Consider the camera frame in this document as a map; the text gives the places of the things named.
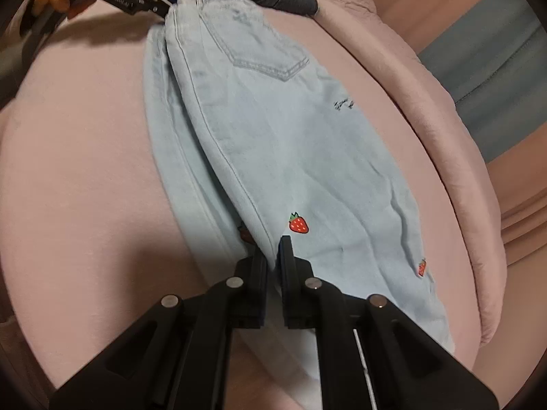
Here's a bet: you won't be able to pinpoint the pink bed sheet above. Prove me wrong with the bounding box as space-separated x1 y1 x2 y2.
0 0 483 410

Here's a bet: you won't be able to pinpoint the pink quilt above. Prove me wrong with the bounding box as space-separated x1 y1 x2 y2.
265 0 504 347

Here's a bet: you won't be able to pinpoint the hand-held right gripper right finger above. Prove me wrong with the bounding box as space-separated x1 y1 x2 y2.
277 235 500 410

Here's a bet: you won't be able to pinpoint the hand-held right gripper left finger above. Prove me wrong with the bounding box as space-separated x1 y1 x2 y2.
49 248 271 410

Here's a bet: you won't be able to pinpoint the grey blue cloth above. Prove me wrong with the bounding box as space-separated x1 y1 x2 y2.
416 0 547 164

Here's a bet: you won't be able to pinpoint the light blue strawberry print pants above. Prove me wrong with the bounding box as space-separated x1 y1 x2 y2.
143 0 456 410

